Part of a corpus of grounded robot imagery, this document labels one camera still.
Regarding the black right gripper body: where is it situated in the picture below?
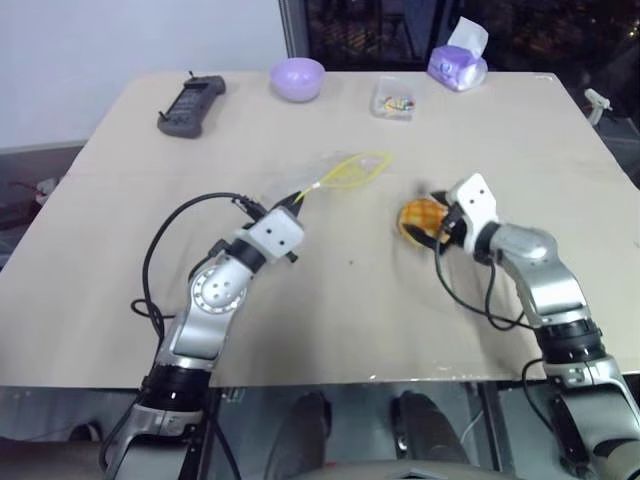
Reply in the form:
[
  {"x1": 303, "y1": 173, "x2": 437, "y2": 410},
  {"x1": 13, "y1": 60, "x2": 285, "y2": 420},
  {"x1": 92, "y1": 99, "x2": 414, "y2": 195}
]
[{"x1": 438, "y1": 202, "x2": 470, "y2": 250}]

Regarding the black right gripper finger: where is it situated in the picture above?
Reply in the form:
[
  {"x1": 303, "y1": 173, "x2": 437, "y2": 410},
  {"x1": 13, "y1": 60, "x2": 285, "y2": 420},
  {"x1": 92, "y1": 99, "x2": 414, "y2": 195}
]
[
  {"x1": 397, "y1": 223, "x2": 454, "y2": 253},
  {"x1": 417, "y1": 182, "x2": 455, "y2": 207}
]

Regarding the yellow mesh net bag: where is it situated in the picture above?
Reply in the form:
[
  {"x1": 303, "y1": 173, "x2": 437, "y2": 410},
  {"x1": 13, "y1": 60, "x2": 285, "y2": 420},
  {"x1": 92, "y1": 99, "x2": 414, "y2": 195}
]
[{"x1": 269, "y1": 148, "x2": 398, "y2": 207}]

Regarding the clear box with colourful bits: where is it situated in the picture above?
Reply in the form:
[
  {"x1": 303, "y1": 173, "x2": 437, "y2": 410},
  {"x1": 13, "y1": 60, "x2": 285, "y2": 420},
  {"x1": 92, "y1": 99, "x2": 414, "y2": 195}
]
[{"x1": 369, "y1": 74, "x2": 418, "y2": 122}]

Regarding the purple plastic bowl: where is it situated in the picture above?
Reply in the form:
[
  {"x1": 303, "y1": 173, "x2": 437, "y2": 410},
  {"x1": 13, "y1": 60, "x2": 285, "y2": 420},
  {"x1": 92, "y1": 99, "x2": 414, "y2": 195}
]
[{"x1": 268, "y1": 57, "x2": 327, "y2": 104}]

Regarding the purple tissue pack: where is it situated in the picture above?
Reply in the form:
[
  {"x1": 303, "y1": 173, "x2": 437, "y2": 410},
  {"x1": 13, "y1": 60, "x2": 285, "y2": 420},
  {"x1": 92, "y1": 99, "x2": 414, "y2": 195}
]
[{"x1": 426, "y1": 15, "x2": 490, "y2": 94}]

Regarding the black handheld controller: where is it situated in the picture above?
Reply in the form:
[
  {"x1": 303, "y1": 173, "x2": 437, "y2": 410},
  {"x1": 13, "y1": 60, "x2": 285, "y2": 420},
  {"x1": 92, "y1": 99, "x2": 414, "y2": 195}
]
[{"x1": 156, "y1": 71, "x2": 228, "y2": 139}]

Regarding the white plastic tool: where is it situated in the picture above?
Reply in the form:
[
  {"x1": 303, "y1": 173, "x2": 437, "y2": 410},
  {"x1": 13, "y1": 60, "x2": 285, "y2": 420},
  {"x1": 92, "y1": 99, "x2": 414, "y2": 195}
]
[{"x1": 583, "y1": 88, "x2": 614, "y2": 127}]

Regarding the dark rounded shape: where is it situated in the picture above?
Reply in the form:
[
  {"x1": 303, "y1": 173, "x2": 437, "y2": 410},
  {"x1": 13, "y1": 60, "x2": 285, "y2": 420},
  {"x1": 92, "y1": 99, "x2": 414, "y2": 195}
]
[{"x1": 389, "y1": 390, "x2": 469, "y2": 467}]

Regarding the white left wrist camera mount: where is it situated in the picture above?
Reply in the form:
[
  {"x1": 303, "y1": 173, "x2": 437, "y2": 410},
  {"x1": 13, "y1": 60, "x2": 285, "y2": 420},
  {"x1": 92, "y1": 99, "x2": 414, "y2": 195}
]
[{"x1": 243, "y1": 206, "x2": 306, "y2": 262}]

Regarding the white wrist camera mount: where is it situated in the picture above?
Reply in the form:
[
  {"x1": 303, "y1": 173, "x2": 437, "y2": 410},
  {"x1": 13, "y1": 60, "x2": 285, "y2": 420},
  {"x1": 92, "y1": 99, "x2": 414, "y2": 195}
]
[
  {"x1": 243, "y1": 206, "x2": 306, "y2": 262},
  {"x1": 446, "y1": 172, "x2": 502, "y2": 254}
]

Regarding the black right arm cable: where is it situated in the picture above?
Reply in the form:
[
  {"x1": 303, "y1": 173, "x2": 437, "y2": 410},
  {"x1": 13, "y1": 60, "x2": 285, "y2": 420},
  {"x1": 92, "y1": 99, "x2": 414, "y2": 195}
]
[{"x1": 433, "y1": 234, "x2": 540, "y2": 332}]

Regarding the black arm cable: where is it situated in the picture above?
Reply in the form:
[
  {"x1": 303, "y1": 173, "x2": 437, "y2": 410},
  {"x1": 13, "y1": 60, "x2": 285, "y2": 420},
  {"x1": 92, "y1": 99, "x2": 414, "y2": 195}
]
[
  {"x1": 433, "y1": 234, "x2": 540, "y2": 332},
  {"x1": 130, "y1": 191, "x2": 269, "y2": 346}
]

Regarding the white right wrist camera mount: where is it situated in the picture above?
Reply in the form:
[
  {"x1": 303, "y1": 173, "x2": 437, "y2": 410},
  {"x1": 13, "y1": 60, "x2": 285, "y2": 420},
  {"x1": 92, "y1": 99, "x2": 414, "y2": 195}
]
[{"x1": 446, "y1": 172, "x2": 502, "y2": 254}]

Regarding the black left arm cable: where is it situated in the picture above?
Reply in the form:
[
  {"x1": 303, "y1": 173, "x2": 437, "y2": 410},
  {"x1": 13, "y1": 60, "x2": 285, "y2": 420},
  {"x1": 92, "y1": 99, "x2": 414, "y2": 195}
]
[{"x1": 130, "y1": 191, "x2": 269, "y2": 346}]

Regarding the grey window frame post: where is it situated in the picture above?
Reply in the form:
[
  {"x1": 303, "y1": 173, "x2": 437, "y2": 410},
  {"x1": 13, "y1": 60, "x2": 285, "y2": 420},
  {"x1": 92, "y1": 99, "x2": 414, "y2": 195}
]
[{"x1": 277, "y1": 0, "x2": 311, "y2": 60}]

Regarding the red wire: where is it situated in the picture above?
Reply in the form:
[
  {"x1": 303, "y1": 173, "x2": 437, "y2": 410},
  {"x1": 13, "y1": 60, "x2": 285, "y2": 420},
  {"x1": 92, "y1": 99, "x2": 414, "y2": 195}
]
[{"x1": 8, "y1": 179, "x2": 56, "y2": 207}]

